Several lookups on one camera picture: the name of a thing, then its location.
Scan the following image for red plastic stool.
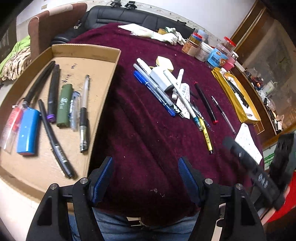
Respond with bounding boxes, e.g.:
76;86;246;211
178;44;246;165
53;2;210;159
261;171;296;224

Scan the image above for black marker purple end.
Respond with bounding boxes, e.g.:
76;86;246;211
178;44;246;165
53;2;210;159
47;64;61;123

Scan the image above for black marker white label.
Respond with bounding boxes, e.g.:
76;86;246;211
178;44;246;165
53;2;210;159
38;99;77;179

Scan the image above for clear pen blue print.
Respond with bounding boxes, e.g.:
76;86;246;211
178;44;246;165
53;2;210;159
69;91;81;131

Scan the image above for white kettle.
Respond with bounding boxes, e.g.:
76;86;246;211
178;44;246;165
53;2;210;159
264;81;277;93

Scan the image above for white charger block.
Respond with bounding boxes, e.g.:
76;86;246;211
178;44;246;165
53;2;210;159
149;67;175;92

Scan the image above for black marker red end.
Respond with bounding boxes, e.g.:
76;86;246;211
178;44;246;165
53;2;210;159
194;82;219;125

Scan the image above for white pen teal tip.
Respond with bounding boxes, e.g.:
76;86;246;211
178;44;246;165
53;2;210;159
164;70;204;131

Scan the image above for long black pen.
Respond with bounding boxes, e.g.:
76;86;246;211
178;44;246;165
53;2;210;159
23;61;56;105

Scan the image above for green white carton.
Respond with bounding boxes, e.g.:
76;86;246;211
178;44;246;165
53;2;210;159
264;150;276;171

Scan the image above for clear jar red lid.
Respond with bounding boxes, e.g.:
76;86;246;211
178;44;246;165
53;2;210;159
206;37;237;69

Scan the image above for green patterned blanket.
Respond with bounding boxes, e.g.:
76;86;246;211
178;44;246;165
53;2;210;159
0;35;31;81

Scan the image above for brown jar blue lid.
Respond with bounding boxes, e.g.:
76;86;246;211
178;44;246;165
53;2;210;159
190;33;205;47

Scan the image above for wooden glass door cabinet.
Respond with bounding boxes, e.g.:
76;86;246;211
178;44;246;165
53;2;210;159
0;19;17;61

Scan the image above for white cotton glove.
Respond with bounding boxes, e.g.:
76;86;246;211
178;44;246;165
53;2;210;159
151;32;178;43
165;27;187;46

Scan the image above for white marker pen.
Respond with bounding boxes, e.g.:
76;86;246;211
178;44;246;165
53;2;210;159
171;68;184;98

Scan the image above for red part clear plastic case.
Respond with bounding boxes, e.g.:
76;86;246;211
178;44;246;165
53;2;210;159
0;102;29;153

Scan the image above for wooden door frame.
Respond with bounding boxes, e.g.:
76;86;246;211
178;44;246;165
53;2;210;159
229;0;277;69

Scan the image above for amber jar tan label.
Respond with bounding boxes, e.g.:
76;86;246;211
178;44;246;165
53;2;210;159
182;38;202;57

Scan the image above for blue battery pack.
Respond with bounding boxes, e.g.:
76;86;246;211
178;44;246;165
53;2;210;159
16;108;41;156

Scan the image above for printed paper sheet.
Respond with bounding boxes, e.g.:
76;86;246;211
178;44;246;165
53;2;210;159
234;123;264;164

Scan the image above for brown cardboard box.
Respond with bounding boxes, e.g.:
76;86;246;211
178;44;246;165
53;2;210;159
0;44;122;202

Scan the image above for black leather sofa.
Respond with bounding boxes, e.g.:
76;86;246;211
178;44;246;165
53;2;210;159
51;5;196;45

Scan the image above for maroon velvet tablecloth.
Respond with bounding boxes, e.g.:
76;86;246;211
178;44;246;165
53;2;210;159
69;22;266;222

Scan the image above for white paper sheet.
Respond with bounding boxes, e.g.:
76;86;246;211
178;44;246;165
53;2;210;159
236;76;259;122

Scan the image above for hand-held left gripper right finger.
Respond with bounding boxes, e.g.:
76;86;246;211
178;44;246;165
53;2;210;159
178;156;267;241

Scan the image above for pink bottle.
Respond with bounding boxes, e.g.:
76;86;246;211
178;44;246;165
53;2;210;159
221;51;239;71

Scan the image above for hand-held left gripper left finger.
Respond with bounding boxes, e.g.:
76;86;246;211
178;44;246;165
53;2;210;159
25;156;114;241

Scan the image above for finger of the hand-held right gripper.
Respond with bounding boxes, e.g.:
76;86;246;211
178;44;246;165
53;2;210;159
222;136;258;173

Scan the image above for cream yellow box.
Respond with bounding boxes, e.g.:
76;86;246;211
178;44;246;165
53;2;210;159
155;56;174;71

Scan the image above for clear blue slim pen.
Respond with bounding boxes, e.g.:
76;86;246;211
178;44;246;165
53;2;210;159
191;102;213;131

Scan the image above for white barcode label tube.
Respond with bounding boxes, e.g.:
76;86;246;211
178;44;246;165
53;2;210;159
176;83;191;119

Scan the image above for person's blue jeans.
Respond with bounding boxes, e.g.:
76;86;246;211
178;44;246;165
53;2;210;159
68;207;200;241

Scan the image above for white plastic bag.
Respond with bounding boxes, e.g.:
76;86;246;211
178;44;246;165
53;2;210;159
118;23;159;39

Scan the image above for gold yellow tray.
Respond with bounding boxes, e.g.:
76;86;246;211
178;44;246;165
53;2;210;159
211;67;262;125

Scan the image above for silver grey capped pen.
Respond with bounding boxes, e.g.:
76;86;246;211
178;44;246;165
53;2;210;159
136;58;155;73

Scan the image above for green lighter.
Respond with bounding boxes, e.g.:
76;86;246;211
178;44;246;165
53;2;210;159
57;84;73;128

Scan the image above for grey blue cup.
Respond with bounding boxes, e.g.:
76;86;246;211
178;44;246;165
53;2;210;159
197;29;209;41

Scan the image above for clear pen black grip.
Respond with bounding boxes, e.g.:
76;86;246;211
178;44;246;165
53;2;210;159
79;75;90;153

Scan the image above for brown armchair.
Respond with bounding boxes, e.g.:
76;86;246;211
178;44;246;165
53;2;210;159
28;3;88;62

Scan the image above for slim silver black pen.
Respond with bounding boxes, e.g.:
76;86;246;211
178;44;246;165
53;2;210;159
211;95;236;135

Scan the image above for countertop clutter pile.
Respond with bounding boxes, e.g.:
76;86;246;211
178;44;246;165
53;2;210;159
245;68;286;134

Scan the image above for white plastic tub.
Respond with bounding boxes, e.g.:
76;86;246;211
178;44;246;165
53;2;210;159
195;43;213;62

